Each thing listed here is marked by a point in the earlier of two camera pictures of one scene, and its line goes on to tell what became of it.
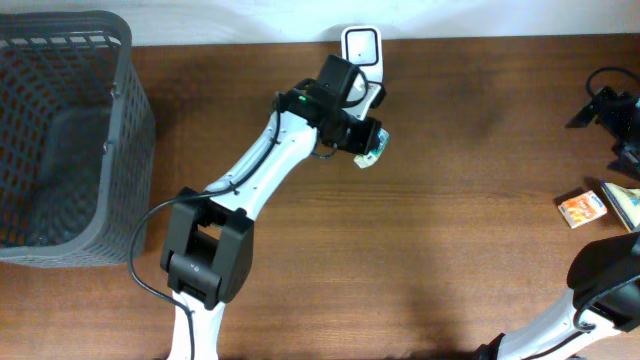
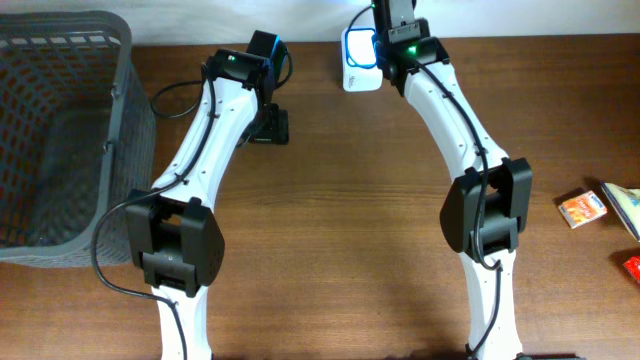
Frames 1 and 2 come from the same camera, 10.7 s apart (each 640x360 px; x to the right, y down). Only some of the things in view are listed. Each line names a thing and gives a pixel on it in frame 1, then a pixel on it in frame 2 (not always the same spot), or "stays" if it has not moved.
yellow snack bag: (626, 201) stays
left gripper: (372, 135) → (273, 126)
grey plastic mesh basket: (77, 141) stays
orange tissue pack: (582, 209) stays
